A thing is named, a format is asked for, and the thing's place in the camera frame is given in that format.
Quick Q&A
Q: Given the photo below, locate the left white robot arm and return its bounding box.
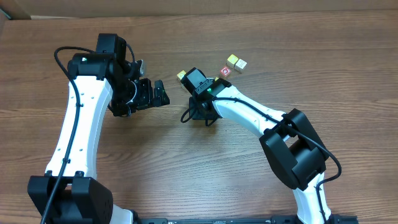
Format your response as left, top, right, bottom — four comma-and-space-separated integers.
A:
27, 34, 170, 223

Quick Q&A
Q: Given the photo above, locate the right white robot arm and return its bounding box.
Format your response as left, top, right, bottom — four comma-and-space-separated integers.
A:
177, 68, 333, 223

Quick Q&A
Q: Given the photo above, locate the yellow block left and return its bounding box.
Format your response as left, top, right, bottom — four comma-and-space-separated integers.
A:
177, 70, 186, 81

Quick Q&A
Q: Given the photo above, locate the red O block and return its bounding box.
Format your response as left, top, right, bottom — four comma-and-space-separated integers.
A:
219, 66, 232, 79

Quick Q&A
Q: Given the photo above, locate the yellow block top right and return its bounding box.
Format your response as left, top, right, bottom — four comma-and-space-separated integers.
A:
226, 54, 239, 68

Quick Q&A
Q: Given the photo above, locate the plain wood block top right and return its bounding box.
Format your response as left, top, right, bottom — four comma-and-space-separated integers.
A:
234, 58, 248, 73

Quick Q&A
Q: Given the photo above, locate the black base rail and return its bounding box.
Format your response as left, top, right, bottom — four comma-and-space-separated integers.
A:
138, 215, 359, 224

